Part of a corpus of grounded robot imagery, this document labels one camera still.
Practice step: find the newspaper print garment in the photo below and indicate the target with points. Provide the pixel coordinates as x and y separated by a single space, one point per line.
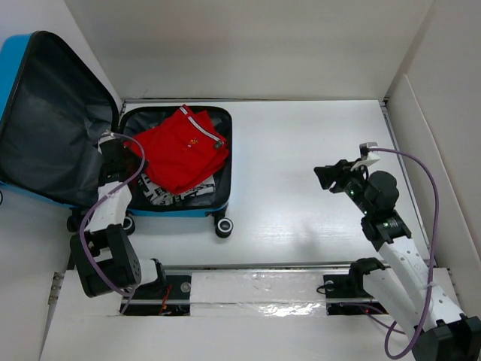
158 196

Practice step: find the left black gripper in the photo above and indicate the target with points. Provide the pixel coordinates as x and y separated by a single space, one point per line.
125 150

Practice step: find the red polo shirt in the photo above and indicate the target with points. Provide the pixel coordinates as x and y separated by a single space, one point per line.
181 152

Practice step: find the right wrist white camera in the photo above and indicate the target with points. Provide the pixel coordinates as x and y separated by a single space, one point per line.
368 156

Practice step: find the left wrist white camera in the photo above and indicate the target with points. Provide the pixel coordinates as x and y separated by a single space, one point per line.
106 136

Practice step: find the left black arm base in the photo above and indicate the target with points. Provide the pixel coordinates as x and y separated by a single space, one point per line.
155 299

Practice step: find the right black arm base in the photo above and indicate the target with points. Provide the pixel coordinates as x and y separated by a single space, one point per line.
344 299

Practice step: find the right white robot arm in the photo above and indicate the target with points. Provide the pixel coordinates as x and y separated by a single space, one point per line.
399 279

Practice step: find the blue hard-shell suitcase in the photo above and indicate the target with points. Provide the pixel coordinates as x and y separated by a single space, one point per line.
53 111

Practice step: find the wrist white camera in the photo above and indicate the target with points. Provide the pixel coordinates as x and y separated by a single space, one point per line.
368 156
106 136

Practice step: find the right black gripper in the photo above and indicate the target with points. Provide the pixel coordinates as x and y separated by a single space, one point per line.
338 172

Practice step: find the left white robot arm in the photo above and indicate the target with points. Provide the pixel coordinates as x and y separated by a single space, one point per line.
102 252

